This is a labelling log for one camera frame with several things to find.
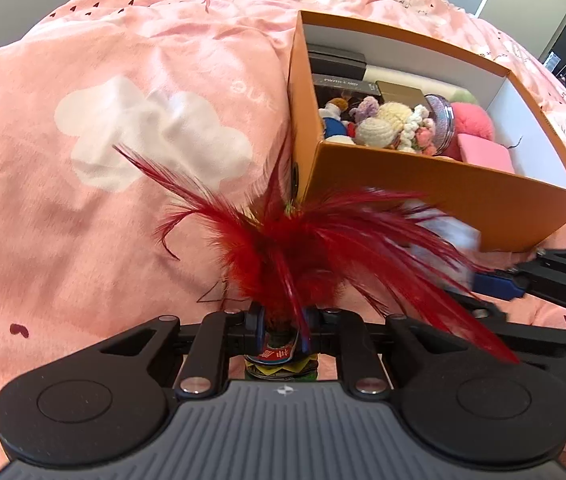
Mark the purple crochet toy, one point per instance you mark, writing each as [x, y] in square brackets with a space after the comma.
[367, 109]

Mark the cream flat box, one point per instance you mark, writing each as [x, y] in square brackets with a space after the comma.
[433, 80]

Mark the pink rectangular pad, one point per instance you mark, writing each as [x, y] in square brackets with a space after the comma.
[485, 154]

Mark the gold brown box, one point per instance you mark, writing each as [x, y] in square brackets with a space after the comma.
[403, 94]

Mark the pink printed blanket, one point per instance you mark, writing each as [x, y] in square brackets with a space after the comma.
[113, 110]

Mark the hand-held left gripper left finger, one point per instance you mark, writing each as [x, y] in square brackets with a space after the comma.
[254, 332]

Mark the red feather shuttlecock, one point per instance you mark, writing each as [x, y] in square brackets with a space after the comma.
[283, 260]

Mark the orange cardboard box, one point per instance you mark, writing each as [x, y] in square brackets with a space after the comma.
[513, 210]

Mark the white cloth item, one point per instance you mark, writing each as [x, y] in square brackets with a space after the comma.
[455, 240]

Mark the pink crochet flowers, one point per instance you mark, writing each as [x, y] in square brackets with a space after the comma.
[420, 135]

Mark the white crochet ball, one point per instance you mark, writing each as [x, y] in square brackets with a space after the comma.
[375, 135]

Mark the dark grey box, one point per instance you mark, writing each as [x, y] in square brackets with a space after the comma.
[338, 62]

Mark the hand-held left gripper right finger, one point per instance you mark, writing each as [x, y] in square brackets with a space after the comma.
[311, 332]

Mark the brown plush toy blue outfit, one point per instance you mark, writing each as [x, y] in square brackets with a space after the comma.
[335, 120]

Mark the round compact mirror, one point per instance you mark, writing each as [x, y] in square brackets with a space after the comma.
[440, 120]

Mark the light green item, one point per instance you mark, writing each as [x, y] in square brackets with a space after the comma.
[460, 97]

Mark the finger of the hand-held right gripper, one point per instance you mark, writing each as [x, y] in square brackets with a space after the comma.
[483, 314]
[498, 284]

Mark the pink fluffy ball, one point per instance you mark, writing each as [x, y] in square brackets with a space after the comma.
[473, 120]

